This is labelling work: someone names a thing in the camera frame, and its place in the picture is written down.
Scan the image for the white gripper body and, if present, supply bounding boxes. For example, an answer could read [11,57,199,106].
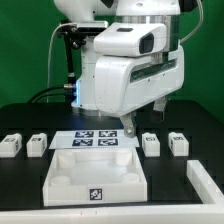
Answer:
[95,46,184,117]

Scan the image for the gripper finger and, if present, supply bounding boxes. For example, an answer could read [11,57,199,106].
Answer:
[151,96,168,123]
[120,112,136,138]

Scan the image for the white square tabletop part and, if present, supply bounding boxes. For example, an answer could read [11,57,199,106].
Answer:
[42,147,147,206]

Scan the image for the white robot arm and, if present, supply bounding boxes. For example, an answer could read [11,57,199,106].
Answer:
[53,0,196,137]

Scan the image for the white sheet with tags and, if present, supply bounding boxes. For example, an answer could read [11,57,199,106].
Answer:
[50,129,139,149]

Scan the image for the white corner fence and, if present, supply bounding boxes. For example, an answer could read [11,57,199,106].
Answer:
[0,160,224,224]

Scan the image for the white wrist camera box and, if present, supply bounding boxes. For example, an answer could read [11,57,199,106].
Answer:
[94,23,167,57]

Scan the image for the black base cables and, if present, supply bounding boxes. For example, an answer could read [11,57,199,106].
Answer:
[27,84,76,104]

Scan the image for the black camera on stand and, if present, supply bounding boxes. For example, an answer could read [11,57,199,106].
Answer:
[56,19,110,91]

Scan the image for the grey camera cable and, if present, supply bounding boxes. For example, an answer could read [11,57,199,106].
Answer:
[46,22,74,104]

